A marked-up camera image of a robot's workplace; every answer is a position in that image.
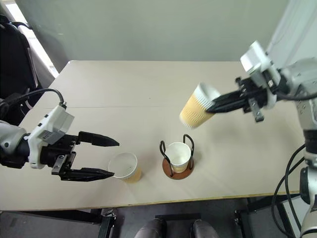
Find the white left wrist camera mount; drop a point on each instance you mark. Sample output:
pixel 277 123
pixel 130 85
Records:
pixel 57 121

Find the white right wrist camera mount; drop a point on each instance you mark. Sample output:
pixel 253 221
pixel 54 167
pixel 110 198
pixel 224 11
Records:
pixel 255 59

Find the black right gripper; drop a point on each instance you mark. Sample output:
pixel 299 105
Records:
pixel 257 95

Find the dark rounded shape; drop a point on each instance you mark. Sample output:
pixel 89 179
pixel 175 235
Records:
pixel 201 229
pixel 148 229

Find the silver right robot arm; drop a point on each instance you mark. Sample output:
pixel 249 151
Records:
pixel 304 79

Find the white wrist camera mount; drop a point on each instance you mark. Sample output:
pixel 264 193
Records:
pixel 255 59
pixel 57 121

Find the ribbed tan paper cup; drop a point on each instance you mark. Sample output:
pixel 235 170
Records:
pixel 195 111
pixel 178 155
pixel 123 164

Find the black table leg frame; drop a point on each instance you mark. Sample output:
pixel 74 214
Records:
pixel 107 223
pixel 257 215

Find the black office chair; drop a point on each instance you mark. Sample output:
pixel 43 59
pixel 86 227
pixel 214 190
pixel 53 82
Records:
pixel 15 62

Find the white floor panel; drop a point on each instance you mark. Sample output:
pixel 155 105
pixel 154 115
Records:
pixel 293 215

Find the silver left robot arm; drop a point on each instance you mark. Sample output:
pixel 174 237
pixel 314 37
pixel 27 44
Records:
pixel 10 138

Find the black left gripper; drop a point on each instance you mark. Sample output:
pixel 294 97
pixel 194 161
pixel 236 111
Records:
pixel 62 148

